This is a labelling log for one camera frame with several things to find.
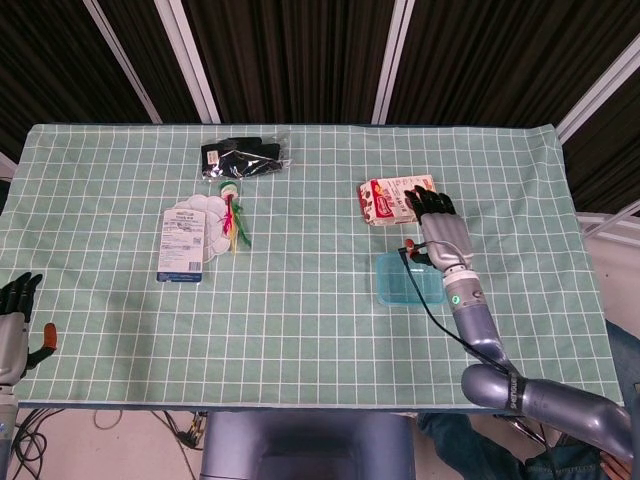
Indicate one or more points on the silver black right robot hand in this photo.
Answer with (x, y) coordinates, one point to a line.
(447, 237)

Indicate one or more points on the bare bystander hand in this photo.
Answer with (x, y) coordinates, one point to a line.
(616, 467)

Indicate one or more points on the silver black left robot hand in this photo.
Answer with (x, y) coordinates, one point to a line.
(10, 340)

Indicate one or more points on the translucent blue plastic lid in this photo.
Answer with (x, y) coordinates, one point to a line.
(395, 280)

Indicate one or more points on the clear plastic container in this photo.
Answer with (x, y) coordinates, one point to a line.
(400, 303)

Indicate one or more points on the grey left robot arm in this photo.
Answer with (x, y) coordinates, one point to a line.
(6, 430)

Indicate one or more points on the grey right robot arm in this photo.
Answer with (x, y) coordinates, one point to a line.
(475, 320)

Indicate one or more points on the red white snack carton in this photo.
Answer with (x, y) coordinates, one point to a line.
(385, 200)

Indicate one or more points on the dark blue table underlay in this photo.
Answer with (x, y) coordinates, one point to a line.
(125, 407)

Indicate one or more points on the white metal rack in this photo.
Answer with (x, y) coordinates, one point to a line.
(607, 222)

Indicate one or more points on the green checked tablecloth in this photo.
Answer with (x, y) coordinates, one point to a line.
(310, 330)

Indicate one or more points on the white paint palette with card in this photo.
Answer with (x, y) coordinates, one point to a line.
(182, 245)

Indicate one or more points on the black gloves in plastic bag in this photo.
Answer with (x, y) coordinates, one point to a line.
(235, 157)

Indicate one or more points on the dark pleated curtain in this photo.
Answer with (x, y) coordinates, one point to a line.
(300, 60)

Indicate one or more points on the grey-blue robot torso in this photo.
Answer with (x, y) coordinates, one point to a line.
(305, 445)

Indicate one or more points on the chrome chair frame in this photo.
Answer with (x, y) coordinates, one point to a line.
(532, 430)

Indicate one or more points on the slanted white corner frame post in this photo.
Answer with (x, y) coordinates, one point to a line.
(600, 87)

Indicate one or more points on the thin white frame post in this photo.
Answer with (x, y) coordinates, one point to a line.
(122, 60)

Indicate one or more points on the wide double white frame post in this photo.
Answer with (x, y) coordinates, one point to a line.
(187, 60)

